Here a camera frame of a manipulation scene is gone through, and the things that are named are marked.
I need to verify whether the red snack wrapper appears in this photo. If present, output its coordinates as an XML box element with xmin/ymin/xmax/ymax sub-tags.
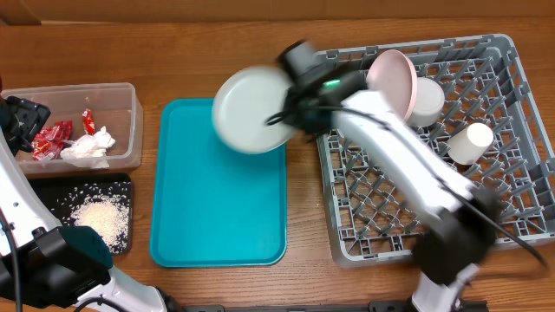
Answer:
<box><xmin>32</xmin><ymin>120</ymin><xmax>73</xmax><ymax>161</ymax></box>

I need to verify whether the grey round plate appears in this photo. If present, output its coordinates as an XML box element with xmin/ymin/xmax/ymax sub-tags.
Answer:
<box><xmin>212</xmin><ymin>66</ymin><xmax>296</xmax><ymax>154</ymax></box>

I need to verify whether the red sauce sachet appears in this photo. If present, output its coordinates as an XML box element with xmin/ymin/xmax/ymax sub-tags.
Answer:
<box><xmin>82</xmin><ymin>108</ymin><xmax>95</xmax><ymax>135</ymax></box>

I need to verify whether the white napkin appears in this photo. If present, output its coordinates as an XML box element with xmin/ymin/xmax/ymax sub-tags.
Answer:
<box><xmin>60</xmin><ymin>127</ymin><xmax>116</xmax><ymax>169</ymax></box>

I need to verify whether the pink round plate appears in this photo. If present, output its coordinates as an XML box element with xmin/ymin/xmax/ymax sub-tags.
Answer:
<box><xmin>366</xmin><ymin>49</ymin><xmax>417</xmax><ymax>121</ymax></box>

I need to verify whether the grey bowl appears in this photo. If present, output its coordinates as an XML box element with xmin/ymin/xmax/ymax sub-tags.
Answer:
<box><xmin>407</xmin><ymin>77</ymin><xmax>445</xmax><ymax>127</ymax></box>

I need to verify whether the white paper cup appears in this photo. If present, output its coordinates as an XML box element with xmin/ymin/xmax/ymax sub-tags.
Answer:
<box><xmin>447</xmin><ymin>123</ymin><xmax>493</xmax><ymax>166</ymax></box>

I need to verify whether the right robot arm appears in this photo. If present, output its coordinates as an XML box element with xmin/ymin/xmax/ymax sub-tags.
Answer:
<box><xmin>267</xmin><ymin>41</ymin><xmax>500</xmax><ymax>311</ymax></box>

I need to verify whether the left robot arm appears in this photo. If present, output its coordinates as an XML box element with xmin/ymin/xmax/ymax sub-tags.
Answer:
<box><xmin>1</xmin><ymin>98</ymin><xmax>182</xmax><ymax>312</ymax></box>

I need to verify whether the grey dishwasher rack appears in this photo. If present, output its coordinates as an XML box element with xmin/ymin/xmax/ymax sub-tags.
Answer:
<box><xmin>317</xmin><ymin>34</ymin><xmax>554</xmax><ymax>268</ymax></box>

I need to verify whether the black rectangular tray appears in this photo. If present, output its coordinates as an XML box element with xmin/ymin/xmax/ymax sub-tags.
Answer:
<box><xmin>28</xmin><ymin>172</ymin><xmax>134</xmax><ymax>256</ymax></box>

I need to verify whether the clear plastic bin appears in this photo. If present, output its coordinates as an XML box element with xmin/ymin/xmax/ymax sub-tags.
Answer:
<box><xmin>2</xmin><ymin>82</ymin><xmax>143</xmax><ymax>175</ymax></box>

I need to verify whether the pile of rice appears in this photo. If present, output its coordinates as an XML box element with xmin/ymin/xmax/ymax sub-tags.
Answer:
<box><xmin>60</xmin><ymin>183</ymin><xmax>131</xmax><ymax>255</ymax></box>

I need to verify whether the teal plastic tray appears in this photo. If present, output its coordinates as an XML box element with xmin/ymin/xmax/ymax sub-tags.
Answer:
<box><xmin>150</xmin><ymin>99</ymin><xmax>287</xmax><ymax>268</ymax></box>

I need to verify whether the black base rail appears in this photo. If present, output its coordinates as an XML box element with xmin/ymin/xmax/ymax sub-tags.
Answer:
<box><xmin>181</xmin><ymin>299</ymin><xmax>491</xmax><ymax>312</ymax></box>

